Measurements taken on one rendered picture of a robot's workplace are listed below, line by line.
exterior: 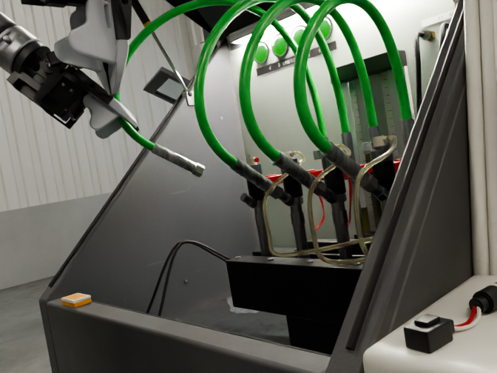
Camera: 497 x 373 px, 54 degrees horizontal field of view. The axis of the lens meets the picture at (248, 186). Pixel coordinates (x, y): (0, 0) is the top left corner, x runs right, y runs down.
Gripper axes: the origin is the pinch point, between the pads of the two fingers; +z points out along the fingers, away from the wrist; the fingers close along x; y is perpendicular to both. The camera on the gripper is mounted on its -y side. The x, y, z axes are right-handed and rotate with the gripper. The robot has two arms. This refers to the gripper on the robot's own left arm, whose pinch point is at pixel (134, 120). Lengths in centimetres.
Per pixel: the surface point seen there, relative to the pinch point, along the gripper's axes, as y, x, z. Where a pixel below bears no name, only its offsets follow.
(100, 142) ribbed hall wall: -62, -636, -214
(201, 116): -2.2, 18.3, 12.1
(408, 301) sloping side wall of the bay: 5, 35, 41
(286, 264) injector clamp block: 5.4, 7.3, 33.3
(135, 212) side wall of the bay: 11.1, -22.2, 5.5
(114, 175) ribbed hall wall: -36, -656, -172
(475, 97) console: -19, 30, 37
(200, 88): -5.0, 18.9, 9.8
